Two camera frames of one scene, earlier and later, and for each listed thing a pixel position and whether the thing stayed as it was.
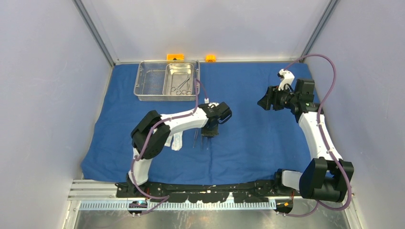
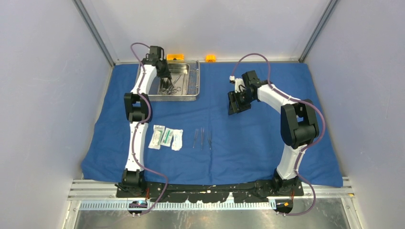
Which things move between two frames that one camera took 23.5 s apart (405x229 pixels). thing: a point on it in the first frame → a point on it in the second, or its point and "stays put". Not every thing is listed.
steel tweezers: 195,137 stays put
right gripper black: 271,98 → 233,108
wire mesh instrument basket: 166,80 stays put
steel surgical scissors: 178,92 → 164,90
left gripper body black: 208,131 → 165,72
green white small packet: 168,142 stays put
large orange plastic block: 170,57 stays put
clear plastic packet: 176,144 stays put
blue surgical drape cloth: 255,145 stays put
